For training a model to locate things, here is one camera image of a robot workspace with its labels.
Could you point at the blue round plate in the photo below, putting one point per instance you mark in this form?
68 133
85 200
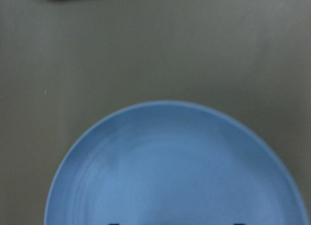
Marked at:
172 163

